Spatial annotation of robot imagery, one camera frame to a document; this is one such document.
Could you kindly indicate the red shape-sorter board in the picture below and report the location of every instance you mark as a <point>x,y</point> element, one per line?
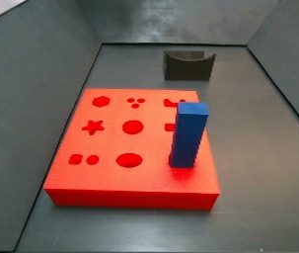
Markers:
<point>111,163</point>

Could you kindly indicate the blue rectangular block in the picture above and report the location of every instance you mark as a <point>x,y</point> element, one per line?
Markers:
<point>190,124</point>

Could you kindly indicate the black curved block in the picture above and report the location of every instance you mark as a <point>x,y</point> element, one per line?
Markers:
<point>185,65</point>

